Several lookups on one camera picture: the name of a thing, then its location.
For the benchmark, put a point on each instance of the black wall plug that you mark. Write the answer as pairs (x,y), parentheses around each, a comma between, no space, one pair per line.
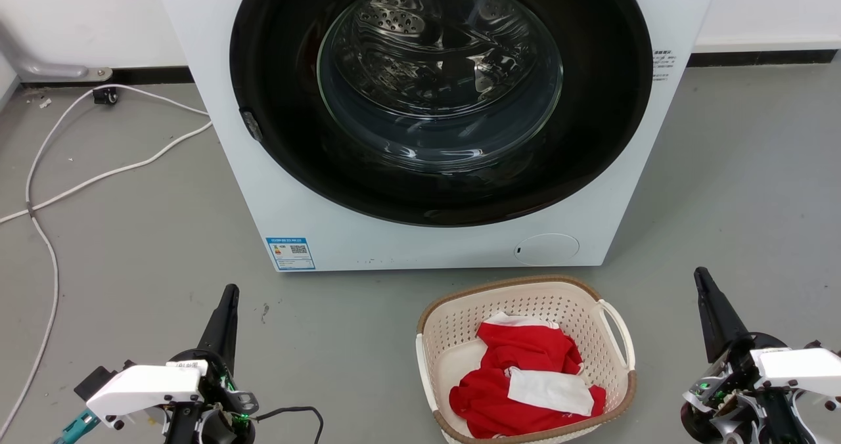
(105,95)

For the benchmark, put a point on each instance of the red and white garment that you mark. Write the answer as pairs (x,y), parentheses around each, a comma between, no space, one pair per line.
(519,349)

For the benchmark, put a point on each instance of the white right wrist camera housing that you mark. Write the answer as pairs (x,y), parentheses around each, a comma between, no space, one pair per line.
(798,365)

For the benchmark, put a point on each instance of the round white filter cover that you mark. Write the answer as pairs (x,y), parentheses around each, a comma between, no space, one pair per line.
(546,249)

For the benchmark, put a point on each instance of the small text sticker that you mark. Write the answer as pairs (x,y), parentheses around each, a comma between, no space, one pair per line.
(662,64)

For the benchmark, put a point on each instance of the white front-load washing machine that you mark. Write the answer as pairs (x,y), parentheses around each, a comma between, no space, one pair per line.
(341,234)

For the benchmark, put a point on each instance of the grey door latch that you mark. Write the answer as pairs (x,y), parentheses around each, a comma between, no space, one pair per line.
(251,125)

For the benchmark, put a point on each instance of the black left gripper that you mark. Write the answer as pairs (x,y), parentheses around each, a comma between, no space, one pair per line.
(217,424)

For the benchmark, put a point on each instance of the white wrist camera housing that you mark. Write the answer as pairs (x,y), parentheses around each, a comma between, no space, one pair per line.
(798,365)
(141,388)

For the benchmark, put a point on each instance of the grey metal pipe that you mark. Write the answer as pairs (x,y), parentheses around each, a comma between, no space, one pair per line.
(46,71)

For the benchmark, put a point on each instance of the cream perforated laundry basket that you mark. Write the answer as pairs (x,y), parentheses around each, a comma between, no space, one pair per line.
(460,326)

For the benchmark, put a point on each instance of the black baseboard strip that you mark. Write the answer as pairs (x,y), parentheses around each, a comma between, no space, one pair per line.
(755,58)
(151,76)

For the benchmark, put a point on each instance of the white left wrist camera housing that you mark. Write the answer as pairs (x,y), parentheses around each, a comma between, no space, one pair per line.
(141,388)

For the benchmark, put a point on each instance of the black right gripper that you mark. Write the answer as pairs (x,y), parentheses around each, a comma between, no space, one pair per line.
(736,398)

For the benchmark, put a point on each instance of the black round washer door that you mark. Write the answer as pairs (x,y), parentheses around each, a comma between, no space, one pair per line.
(282,142)

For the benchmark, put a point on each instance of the blue energy label sticker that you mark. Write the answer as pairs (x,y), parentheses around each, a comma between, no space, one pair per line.
(290,253)

